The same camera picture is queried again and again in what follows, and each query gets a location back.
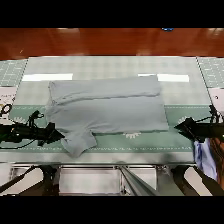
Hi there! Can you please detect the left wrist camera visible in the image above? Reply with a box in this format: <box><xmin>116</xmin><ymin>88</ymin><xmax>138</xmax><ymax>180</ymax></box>
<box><xmin>27</xmin><ymin>110</ymin><xmax>45</xmax><ymax>130</ymax></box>

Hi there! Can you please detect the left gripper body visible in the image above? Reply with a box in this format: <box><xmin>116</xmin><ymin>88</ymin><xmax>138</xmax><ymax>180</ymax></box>
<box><xmin>36</xmin><ymin>121</ymin><xmax>66</xmax><ymax>147</ymax></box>

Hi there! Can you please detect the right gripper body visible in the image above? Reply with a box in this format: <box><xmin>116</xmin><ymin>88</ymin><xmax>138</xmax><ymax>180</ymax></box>
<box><xmin>173</xmin><ymin>116</ymin><xmax>203</xmax><ymax>143</ymax></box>

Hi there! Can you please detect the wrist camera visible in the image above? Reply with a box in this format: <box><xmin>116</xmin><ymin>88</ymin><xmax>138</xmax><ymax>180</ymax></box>
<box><xmin>27</xmin><ymin>110</ymin><xmax>45</xmax><ymax>130</ymax></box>
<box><xmin>207</xmin><ymin>104</ymin><xmax>222</xmax><ymax>125</ymax></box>

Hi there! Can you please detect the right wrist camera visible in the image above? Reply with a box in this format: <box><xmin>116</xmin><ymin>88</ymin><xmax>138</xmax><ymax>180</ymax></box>
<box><xmin>207</xmin><ymin>104</ymin><xmax>222</xmax><ymax>125</ymax></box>

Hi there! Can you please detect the silver frame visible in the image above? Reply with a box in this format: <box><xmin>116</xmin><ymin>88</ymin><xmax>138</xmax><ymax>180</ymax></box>
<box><xmin>0</xmin><ymin>162</ymin><xmax>224</xmax><ymax>197</ymax></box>

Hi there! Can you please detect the grey shirt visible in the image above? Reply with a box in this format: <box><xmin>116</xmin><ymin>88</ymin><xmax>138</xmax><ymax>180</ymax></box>
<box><xmin>44</xmin><ymin>74</ymin><xmax>170</xmax><ymax>159</ymax></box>

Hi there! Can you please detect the light blue garment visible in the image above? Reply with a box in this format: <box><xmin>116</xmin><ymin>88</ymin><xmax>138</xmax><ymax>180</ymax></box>
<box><xmin>193</xmin><ymin>139</ymin><xmax>218</xmax><ymax>182</ymax></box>

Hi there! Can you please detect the brown garment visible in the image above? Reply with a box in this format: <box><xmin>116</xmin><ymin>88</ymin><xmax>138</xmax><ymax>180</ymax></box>
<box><xmin>209</xmin><ymin>137</ymin><xmax>224</xmax><ymax>193</ymax></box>

